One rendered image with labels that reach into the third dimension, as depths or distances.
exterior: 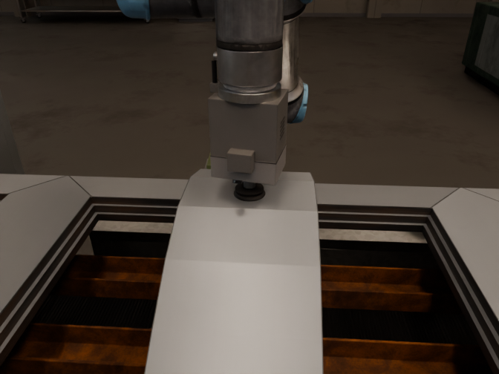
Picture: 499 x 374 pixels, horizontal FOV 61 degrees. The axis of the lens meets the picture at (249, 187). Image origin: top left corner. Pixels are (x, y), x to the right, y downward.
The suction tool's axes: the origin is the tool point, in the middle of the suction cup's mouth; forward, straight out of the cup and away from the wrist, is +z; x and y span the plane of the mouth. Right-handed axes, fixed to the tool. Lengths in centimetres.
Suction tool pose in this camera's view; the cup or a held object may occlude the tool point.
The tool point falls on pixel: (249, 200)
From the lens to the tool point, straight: 58.0
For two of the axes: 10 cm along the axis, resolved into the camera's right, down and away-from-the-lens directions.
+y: 9.6, 1.3, -2.3
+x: 2.7, -4.8, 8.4
